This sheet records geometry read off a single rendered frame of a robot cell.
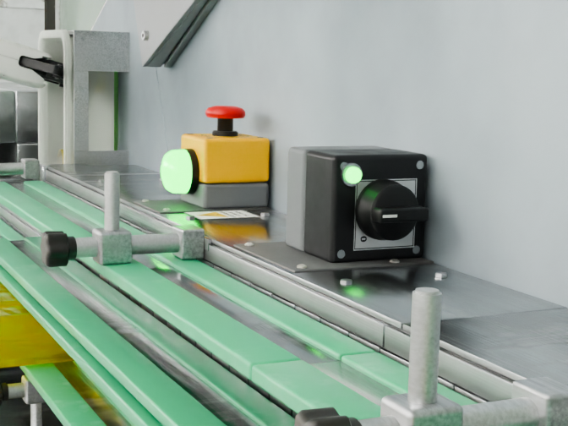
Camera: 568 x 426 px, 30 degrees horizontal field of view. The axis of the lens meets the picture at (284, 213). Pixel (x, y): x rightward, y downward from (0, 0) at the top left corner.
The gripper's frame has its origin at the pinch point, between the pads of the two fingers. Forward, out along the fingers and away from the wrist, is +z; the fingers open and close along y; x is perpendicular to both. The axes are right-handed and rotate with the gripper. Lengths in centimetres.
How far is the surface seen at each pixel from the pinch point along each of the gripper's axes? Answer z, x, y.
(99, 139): 3.4, -7.6, 6.0
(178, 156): -2, -8, 54
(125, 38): 3.3, 6.9, 6.5
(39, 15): 61, 45, -349
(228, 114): 2, -3, 54
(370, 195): 1, -7, 86
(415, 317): -13, -13, 115
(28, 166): -6.3, -13.5, 10.5
